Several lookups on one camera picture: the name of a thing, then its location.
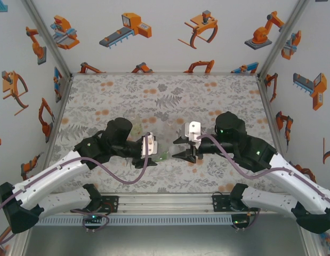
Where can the clear plastic bottle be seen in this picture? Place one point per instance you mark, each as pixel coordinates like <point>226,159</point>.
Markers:
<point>169,130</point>

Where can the green label plastic bottle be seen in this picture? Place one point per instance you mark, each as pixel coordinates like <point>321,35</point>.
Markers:
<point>163,156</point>

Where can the pale yellow label tea bottle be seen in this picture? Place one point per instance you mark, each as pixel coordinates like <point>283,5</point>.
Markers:
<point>136,128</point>

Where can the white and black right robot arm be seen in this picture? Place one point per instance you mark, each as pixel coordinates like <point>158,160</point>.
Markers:
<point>295,176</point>

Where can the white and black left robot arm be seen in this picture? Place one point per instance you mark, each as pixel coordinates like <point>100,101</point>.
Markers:
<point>47,176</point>

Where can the floral printed tablecloth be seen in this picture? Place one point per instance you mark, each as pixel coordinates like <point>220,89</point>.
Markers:
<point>164,93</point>

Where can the small circuit board green light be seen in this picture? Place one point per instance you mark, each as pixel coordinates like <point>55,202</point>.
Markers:
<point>93,217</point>
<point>240,221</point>

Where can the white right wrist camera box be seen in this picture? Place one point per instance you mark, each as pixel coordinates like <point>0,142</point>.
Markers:
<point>192,130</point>

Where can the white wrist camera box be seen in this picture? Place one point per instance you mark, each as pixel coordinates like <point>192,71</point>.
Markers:
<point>192,130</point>
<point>150,145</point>

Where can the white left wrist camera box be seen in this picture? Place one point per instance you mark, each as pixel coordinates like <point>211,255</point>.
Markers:
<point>150,145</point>

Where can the aluminium side rail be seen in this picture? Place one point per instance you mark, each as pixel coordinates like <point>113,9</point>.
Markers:
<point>64,98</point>
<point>266,106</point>

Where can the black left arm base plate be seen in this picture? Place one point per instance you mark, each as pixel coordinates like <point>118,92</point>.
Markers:
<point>112,204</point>

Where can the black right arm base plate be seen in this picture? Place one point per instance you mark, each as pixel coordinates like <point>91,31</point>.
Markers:
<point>220,202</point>

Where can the aluminium frame post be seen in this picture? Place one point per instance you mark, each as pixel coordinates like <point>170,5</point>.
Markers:
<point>283,37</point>
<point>47,37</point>

